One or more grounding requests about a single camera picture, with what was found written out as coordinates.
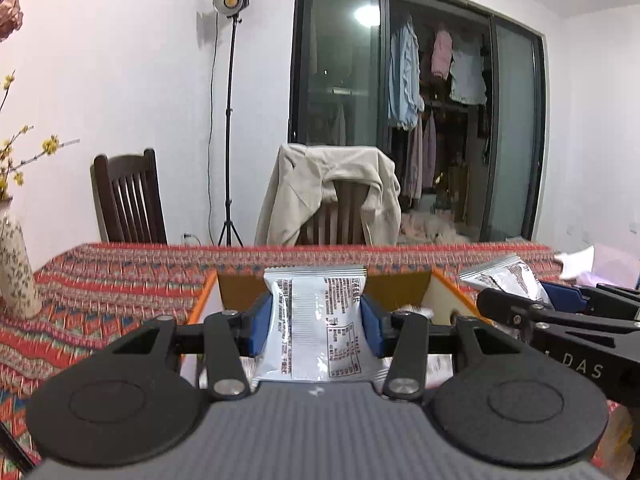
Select dark wooden chair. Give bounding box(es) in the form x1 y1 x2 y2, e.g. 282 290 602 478
297 180 371 246
90 148 168 245

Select white paper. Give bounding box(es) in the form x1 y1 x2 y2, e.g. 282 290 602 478
554 246 596 281

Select pink hanging garment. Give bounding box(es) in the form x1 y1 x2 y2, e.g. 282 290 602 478
431 27 453 81

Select yellow flower branches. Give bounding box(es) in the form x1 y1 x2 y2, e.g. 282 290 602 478
0 74 81 201

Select grey hanging clothes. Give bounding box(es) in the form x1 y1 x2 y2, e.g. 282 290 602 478
402 112 437 201

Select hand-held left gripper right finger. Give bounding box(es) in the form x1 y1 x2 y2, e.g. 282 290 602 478
361 295 521 402

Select light blue hanging shirt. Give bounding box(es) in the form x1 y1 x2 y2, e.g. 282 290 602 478
387 20 425 130

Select studio light on stand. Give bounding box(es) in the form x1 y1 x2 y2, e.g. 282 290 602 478
213 0 251 247

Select pale clothes pile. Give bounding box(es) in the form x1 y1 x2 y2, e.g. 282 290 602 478
400 210 476 245

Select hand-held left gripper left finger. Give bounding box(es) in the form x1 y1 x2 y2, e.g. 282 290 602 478
112 292 273 401

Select black stand leg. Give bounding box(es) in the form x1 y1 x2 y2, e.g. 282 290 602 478
0 420 36 473

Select orange red cardboard box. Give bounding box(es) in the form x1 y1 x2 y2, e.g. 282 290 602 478
180 267 482 391

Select pink artificial flowers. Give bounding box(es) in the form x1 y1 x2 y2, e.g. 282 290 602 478
0 0 24 43

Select white snack packet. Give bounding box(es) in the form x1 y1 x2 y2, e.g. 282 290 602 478
459 254 553 306
252 266 391 382

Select beige jacket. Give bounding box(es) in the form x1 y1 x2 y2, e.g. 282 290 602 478
255 143 402 247

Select dark framed glass sliding door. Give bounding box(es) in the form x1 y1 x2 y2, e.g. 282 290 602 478
288 0 547 243

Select white hanging shirt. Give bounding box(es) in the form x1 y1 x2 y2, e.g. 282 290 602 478
450 35 488 106

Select pale pink plastic bag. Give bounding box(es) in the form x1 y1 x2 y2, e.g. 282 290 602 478
590 244 640 288

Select floral ceramic vase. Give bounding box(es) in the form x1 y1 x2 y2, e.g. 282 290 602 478
0 197 43 320

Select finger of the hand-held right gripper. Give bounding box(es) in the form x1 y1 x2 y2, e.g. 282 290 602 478
542 281 640 331
476 287 640 356

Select black light cable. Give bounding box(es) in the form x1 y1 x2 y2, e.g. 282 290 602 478
207 10 221 246

